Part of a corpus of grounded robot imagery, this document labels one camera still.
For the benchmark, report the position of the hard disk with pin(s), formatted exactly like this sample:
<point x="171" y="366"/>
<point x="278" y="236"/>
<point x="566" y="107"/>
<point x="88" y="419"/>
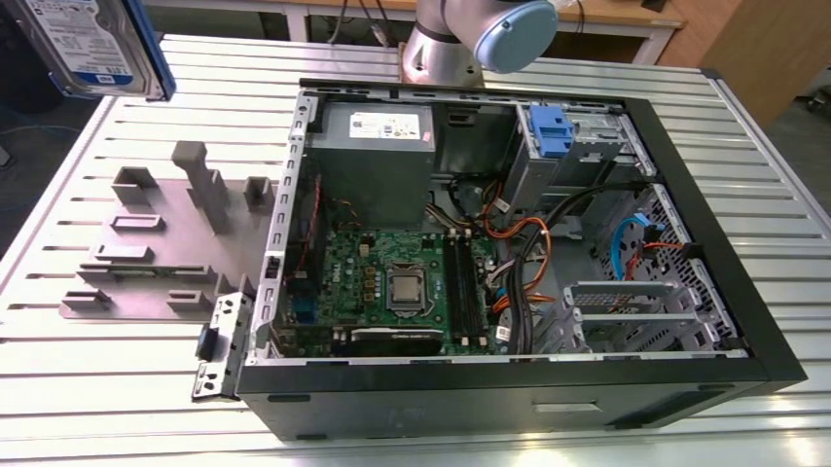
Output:
<point x="84" y="44"/>

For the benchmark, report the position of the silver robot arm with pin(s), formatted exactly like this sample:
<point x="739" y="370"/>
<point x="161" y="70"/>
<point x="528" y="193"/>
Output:
<point x="448" y="48"/>

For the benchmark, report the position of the silver disk bay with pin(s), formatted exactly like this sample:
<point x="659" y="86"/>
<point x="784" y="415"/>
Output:
<point x="623" y="317"/>

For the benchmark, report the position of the green motherboard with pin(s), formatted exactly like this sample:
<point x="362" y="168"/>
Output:
<point x="403" y="245"/>

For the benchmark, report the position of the silver CPU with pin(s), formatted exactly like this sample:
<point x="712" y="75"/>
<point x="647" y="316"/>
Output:
<point x="407" y="290"/>

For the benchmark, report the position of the CPU socket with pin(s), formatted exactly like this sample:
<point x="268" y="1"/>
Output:
<point x="388" y="292"/>

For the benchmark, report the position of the grey power supply unit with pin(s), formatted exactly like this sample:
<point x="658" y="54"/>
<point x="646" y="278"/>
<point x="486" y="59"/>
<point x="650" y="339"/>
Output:
<point x="363" y="185"/>

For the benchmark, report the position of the black RAM slot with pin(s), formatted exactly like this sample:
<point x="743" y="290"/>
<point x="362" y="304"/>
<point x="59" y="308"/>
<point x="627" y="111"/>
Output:
<point x="474" y="292"/>

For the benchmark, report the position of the black graphics card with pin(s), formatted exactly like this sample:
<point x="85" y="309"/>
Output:
<point x="390" y="338"/>

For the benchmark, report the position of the grey optical drive cage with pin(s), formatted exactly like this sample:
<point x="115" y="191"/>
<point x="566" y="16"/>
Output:
<point x="539" y="180"/>

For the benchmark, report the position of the blue plastic drive latch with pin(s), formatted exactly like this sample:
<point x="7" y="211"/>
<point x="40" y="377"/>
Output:
<point x="552" y="119"/>

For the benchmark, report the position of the black PC case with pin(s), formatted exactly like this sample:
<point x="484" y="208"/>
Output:
<point x="454" y="399"/>

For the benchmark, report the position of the grey parts rack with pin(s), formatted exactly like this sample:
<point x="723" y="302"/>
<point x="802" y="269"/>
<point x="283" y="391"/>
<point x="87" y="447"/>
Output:
<point x="182" y="233"/>

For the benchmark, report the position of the green RAM stick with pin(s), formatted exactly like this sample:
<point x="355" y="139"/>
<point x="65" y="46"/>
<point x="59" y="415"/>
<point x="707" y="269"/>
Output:
<point x="143" y="273"/>

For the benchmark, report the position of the wooden cabinet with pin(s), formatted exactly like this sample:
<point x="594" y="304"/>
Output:
<point x="766" y="48"/>

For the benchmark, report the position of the black chair base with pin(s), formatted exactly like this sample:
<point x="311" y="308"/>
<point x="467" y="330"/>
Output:
<point x="819" y="99"/>

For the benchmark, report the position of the wooden desk white frame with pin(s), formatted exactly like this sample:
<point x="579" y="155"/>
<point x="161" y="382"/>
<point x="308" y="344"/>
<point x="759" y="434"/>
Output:
<point x="623" y="20"/>

